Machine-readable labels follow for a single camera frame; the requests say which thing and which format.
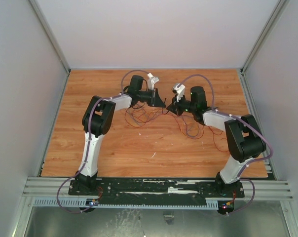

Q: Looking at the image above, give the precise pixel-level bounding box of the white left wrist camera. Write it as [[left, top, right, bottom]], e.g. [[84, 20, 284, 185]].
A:
[[147, 73, 159, 90]]

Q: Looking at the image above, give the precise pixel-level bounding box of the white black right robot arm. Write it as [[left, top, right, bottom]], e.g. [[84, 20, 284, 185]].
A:
[[167, 83, 266, 197]]

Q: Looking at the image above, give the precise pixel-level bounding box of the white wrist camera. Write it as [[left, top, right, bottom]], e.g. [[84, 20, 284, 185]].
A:
[[172, 83, 186, 102], [147, 73, 159, 90]]

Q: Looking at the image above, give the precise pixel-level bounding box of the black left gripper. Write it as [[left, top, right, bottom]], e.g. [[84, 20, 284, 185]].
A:
[[137, 87, 166, 108]]

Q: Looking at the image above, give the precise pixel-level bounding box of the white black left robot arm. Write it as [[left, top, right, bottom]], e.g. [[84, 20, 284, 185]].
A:
[[75, 73, 165, 195]]

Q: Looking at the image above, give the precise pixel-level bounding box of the dark purple wire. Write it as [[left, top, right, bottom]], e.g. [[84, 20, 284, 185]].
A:
[[128, 110, 164, 125]]

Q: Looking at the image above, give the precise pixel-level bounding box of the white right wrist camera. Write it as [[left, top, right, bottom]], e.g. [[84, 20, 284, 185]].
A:
[[172, 83, 186, 102]]

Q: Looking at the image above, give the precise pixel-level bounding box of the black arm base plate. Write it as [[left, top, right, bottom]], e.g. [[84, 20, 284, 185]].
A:
[[68, 177, 245, 206]]

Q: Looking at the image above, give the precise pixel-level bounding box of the black zip tie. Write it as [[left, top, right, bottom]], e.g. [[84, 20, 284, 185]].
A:
[[161, 98, 169, 115]]

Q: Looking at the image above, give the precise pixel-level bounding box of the grey slotted cable duct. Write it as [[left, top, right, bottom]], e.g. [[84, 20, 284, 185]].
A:
[[32, 197, 219, 210]]

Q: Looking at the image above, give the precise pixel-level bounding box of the long red wire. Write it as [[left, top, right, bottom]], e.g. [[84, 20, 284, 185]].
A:
[[124, 108, 169, 128]]

